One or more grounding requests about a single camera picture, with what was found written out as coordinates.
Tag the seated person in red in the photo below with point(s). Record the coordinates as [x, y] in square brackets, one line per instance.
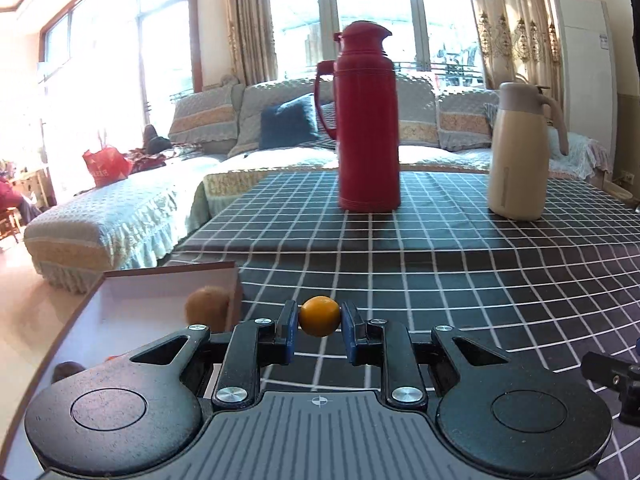
[11, 198]

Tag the gold middle curtain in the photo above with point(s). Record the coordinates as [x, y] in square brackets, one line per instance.
[251, 40]

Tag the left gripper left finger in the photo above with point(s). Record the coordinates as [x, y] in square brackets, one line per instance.
[250, 346]

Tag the black grid tablecloth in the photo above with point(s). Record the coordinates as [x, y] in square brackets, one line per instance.
[548, 291]

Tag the quilted sectional sofa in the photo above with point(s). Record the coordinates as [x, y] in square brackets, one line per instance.
[135, 223]

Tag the brown cardboard tray box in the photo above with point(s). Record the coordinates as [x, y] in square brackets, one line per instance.
[124, 310]

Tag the gold embroidered right curtain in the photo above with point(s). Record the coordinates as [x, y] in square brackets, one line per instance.
[520, 41]

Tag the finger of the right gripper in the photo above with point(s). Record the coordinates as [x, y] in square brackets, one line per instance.
[615, 374]

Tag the white air conditioner unit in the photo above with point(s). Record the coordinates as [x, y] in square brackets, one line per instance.
[588, 64]

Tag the red thermos flask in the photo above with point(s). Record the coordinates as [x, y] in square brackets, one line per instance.
[366, 119]

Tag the red plastic bag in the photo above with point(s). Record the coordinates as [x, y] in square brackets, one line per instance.
[107, 166]

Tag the dark blue cushion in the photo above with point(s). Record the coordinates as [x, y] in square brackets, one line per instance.
[289, 124]

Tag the cream thermos jug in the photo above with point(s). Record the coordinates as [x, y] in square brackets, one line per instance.
[519, 169]

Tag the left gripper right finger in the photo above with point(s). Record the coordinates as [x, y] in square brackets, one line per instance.
[389, 346]

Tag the small orange kumquat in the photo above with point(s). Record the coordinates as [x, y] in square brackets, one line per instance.
[319, 316]

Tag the striped back cushion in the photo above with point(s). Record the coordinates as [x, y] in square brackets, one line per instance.
[208, 116]

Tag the wooden chair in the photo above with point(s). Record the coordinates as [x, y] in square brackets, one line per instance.
[9, 224]

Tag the brown round fruit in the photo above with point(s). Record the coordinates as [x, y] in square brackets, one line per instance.
[208, 306]

